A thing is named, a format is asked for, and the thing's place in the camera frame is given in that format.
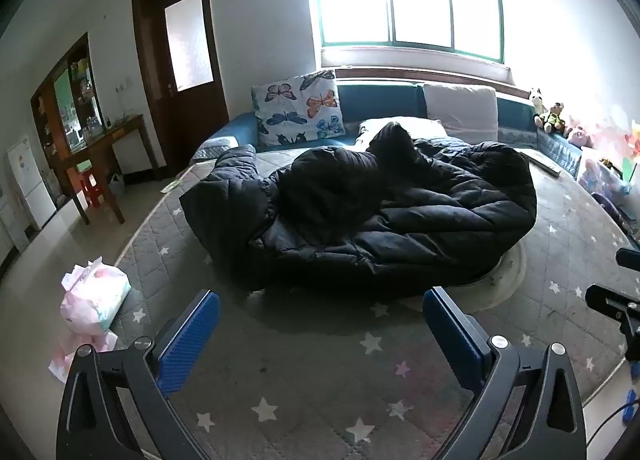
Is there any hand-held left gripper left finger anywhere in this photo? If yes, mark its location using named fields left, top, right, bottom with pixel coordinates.
left=56, top=289, right=221, bottom=460

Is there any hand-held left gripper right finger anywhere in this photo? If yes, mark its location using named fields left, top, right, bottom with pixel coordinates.
left=422, top=286, right=587, bottom=460

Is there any black down jacket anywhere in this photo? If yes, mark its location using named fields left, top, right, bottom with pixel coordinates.
left=179, top=122, right=538, bottom=298

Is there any round black white-rimmed mat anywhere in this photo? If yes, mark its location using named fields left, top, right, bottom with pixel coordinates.
left=400, top=239, right=529, bottom=313

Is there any clear bag of toys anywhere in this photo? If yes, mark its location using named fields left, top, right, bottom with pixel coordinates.
left=579, top=157, right=632, bottom=197

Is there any pink diaper pack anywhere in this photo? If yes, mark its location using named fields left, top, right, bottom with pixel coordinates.
left=60, top=256, right=132, bottom=333

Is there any blue plastic block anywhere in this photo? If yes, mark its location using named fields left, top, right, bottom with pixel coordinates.
left=622, top=389, right=640, bottom=424

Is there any colourful pinwheel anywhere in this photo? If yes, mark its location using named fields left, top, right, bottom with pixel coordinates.
left=619, top=119, right=640, bottom=181

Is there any pink plastic pack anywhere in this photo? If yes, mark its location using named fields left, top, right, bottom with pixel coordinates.
left=48, top=330, right=119, bottom=384

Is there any dark flat book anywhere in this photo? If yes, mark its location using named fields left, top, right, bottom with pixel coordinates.
left=520, top=152, right=564, bottom=179

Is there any pink pig plush toy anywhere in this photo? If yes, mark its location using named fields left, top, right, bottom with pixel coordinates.
left=565, top=124, right=594, bottom=149

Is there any monkey plush toy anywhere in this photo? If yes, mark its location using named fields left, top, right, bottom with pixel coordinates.
left=537, top=102, right=569, bottom=135

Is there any red plastic stool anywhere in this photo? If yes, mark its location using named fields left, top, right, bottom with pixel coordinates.
left=78, top=172, right=104, bottom=209

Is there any cow plush toy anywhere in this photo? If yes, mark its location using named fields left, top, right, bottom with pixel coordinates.
left=529, top=87, right=549, bottom=117

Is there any wooden desk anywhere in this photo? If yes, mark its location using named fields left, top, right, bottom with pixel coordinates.
left=52, top=114, right=154, bottom=225

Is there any white pillow with butterfly print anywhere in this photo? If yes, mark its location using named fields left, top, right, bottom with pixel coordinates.
left=357, top=117, right=448, bottom=147

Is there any white refrigerator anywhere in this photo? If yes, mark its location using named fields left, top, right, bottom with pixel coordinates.
left=6, top=137, right=57, bottom=231

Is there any grey plain pillow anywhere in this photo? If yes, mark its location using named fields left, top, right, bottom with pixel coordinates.
left=423, top=84, right=500, bottom=141

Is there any blue padded bed surround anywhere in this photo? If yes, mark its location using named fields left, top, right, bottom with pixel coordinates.
left=192, top=80, right=585, bottom=181

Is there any butterfly print cushion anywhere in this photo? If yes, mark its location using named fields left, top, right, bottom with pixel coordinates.
left=251, top=70, right=346, bottom=147

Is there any wooden display cabinet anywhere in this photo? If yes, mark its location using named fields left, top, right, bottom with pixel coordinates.
left=30, top=32, right=107, bottom=191

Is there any dark wooden door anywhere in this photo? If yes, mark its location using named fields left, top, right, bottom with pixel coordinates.
left=131, top=0, right=230, bottom=179

